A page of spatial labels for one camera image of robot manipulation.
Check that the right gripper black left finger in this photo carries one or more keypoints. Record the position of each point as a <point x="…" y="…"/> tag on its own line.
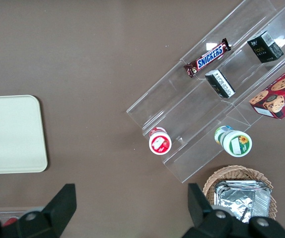
<point x="58" y="210"/>

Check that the black box with white label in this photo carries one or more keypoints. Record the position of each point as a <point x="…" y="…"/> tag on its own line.
<point x="220" y="84"/>

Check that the red tartan cookie box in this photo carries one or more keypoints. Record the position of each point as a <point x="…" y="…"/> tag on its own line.
<point x="279" y="94"/>

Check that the beige plastic tray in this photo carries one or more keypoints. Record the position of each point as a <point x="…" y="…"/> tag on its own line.
<point x="11" y="134"/>

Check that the red cola bottle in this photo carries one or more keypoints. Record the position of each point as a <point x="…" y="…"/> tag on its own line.
<point x="9" y="221"/>

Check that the black box with Face print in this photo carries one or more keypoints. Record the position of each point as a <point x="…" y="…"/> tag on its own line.
<point x="264" y="49"/>

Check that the clear acrylic bottle rack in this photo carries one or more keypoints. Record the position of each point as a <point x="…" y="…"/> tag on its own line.
<point x="13" y="212"/>

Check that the green lid sunflower cup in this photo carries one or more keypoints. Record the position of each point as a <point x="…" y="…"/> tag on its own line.
<point x="236" y="143"/>

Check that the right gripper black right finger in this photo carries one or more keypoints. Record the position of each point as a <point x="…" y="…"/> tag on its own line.
<point x="199" y="208"/>

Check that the red lid yogurt cup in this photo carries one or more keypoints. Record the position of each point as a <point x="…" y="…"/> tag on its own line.
<point x="160" y="143"/>

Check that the aluminium foil container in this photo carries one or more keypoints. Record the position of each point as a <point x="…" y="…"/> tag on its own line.
<point x="241" y="200"/>

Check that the light wicker basket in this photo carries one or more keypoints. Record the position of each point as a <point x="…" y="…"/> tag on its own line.
<point x="232" y="173"/>

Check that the Snickers chocolate bar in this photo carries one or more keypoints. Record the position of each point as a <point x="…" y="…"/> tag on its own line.
<point x="208" y="58"/>

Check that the clear acrylic stepped display stand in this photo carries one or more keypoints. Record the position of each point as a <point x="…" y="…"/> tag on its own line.
<point x="202" y="111"/>

